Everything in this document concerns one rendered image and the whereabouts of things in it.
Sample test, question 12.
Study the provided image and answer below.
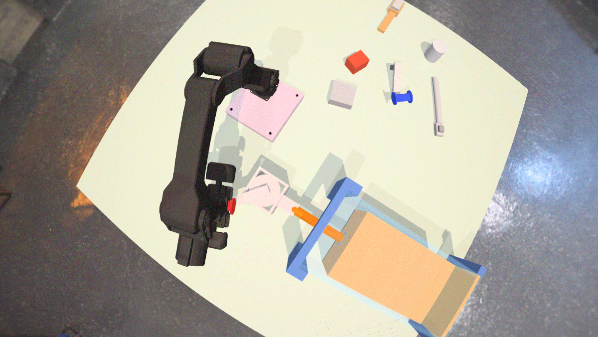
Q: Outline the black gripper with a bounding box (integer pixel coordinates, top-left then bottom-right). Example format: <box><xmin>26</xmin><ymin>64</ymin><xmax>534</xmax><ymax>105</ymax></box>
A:
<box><xmin>205</xmin><ymin>162</ymin><xmax>236</xmax><ymax>250</ymax></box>

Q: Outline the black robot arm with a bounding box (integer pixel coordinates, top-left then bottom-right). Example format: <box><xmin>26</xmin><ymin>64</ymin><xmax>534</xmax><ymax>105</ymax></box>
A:
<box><xmin>159</xmin><ymin>41</ymin><xmax>280</xmax><ymax>267</ymax></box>

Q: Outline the grey cylinder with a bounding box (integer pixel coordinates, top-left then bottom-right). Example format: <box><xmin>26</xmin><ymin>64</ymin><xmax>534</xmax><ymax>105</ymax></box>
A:
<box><xmin>424</xmin><ymin>40</ymin><xmax>447</xmax><ymax>63</ymax></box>

